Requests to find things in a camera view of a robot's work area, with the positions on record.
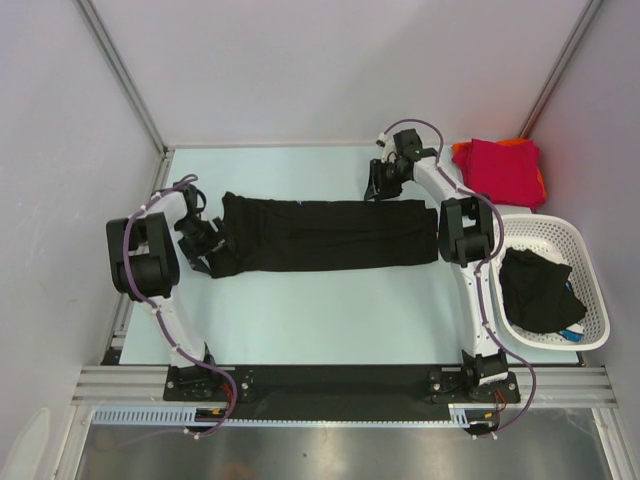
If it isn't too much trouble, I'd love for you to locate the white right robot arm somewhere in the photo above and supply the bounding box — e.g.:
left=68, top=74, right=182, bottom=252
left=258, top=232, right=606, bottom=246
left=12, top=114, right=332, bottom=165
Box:
left=364, top=129, right=510, bottom=403

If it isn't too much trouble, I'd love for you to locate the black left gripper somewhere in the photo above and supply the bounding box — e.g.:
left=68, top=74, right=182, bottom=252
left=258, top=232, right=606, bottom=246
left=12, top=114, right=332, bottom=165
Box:
left=174, top=215, right=237, bottom=274

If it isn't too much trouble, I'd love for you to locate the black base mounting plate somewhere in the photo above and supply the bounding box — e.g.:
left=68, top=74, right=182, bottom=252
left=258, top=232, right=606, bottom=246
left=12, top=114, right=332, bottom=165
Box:
left=163, top=365, right=521, bottom=422

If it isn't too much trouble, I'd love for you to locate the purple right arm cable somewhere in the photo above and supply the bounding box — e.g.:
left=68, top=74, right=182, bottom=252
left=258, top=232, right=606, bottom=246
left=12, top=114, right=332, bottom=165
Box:
left=379, top=118, right=539, bottom=441

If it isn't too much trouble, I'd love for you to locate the right aluminium corner post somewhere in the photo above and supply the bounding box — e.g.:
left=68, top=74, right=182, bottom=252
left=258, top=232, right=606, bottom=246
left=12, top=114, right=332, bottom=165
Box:
left=518, top=0, right=608, bottom=138

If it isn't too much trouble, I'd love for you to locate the white plastic laundry basket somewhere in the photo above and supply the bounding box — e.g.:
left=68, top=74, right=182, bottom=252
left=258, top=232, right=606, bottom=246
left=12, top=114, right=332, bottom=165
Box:
left=491, top=214, right=611, bottom=352

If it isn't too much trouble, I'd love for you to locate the blue white garment in basket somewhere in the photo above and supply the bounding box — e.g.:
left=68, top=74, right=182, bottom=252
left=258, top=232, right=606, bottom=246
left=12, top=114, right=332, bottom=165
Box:
left=559, top=281, right=587, bottom=342

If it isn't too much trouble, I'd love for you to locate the black t shirt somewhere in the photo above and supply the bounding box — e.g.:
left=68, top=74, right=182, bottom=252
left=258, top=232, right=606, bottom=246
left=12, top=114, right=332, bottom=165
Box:
left=207, top=192, right=439, bottom=279
left=499, top=248, right=587, bottom=334

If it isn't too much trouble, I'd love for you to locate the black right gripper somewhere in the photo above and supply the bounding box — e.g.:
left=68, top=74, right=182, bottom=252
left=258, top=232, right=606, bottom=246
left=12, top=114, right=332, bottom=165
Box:
left=365, top=158, right=411, bottom=202

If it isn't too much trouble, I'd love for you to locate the black t shirt in basket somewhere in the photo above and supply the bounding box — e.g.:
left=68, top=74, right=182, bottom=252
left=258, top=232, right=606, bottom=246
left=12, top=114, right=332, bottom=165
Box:
left=499, top=248, right=587, bottom=334

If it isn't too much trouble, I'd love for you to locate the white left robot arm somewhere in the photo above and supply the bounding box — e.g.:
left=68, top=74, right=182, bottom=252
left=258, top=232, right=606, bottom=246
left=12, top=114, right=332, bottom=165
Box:
left=106, top=174, right=237, bottom=404

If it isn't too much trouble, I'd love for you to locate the aluminium corner post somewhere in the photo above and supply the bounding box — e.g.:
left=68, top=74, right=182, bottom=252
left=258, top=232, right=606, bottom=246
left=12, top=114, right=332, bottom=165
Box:
left=73, top=0, right=167, bottom=158
left=518, top=0, right=608, bottom=138

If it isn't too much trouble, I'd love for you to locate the folded red t shirt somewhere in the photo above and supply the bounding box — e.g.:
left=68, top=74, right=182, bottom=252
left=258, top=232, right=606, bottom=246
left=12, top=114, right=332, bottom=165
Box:
left=453, top=138, right=545, bottom=211

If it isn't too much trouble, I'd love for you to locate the left aluminium corner post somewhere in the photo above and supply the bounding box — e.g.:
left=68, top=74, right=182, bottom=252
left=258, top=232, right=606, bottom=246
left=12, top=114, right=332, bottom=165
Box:
left=73, top=0, right=167, bottom=158

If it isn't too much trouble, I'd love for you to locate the white slotted cable duct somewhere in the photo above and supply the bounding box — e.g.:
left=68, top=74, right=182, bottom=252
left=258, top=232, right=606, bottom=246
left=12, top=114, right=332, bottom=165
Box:
left=93, top=406, right=226, bottom=427

